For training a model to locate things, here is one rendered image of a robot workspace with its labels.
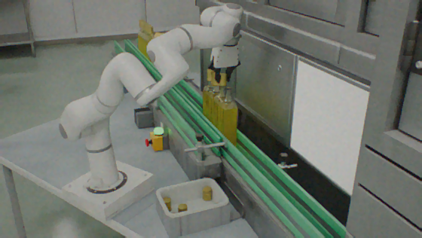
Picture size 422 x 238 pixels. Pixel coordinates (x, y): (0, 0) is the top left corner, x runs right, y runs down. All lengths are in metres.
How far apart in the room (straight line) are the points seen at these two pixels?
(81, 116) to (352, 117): 0.80
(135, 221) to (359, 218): 0.98
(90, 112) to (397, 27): 1.00
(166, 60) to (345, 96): 0.51
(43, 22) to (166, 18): 2.05
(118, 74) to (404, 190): 0.90
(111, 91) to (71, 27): 6.11
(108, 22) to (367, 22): 6.49
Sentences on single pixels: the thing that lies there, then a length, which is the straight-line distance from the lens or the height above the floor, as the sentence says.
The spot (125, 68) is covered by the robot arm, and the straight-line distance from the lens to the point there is 1.26.
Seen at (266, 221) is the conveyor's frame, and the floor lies 0.85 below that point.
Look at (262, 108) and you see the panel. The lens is 1.61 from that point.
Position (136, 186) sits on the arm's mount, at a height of 0.82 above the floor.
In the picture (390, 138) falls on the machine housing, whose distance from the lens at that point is 0.59.
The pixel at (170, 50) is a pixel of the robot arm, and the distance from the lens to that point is 1.24.
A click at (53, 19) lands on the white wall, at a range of 7.34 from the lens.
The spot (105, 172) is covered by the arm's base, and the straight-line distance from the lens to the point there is 1.56.
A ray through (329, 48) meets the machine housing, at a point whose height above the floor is 1.37.
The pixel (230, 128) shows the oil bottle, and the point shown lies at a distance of 1.60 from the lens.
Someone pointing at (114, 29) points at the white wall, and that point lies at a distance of 7.48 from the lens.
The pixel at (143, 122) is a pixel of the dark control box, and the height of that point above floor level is 0.79.
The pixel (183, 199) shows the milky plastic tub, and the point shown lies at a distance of 1.55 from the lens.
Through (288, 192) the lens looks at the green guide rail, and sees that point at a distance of 1.37.
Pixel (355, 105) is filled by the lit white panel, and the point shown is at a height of 1.25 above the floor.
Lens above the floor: 1.67
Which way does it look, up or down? 24 degrees down
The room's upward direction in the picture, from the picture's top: straight up
